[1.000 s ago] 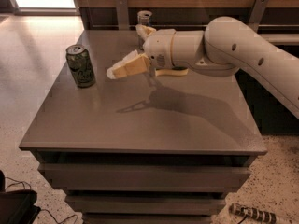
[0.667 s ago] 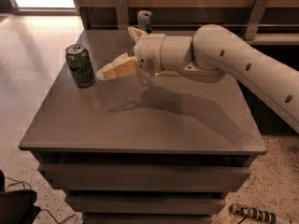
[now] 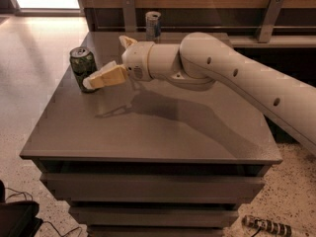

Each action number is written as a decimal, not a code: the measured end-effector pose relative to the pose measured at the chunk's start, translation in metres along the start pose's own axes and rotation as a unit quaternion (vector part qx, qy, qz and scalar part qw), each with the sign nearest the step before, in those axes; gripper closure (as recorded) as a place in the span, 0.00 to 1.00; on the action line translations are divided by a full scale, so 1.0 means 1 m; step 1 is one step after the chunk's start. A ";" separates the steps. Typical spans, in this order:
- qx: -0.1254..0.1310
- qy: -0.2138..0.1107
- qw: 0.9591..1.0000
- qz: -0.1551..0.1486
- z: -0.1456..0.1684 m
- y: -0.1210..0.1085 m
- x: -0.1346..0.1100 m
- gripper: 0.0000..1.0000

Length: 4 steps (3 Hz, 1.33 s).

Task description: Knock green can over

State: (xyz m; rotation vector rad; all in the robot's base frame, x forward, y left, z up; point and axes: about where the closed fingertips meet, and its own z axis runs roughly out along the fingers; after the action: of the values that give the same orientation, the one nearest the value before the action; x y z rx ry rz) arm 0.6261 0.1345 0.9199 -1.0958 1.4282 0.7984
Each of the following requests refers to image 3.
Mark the silver blue energy drink can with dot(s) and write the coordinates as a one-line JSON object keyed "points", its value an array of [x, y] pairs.
{"points": [[153, 28]]}

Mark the left metal bracket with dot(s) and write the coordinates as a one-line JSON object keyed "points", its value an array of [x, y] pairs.
{"points": [[129, 15]]}

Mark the metal bracket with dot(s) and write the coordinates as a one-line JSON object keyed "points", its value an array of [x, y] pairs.
{"points": [[129, 15], [265, 31]]}

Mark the green soda can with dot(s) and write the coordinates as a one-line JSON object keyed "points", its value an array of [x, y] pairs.
{"points": [[83, 64]]}

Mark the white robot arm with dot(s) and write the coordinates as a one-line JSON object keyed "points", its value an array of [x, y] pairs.
{"points": [[200, 60]]}

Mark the black bag on floor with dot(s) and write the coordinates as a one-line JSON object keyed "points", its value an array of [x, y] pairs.
{"points": [[18, 218]]}

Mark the power strip on floor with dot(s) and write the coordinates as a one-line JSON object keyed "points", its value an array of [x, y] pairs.
{"points": [[269, 226]]}

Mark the grey drawer cabinet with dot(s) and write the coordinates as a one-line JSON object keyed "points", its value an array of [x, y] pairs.
{"points": [[147, 159]]}

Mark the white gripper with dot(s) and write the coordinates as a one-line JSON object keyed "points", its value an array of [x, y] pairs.
{"points": [[136, 60]]}

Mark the right metal bracket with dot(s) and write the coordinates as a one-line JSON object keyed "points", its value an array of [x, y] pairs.
{"points": [[265, 31]]}

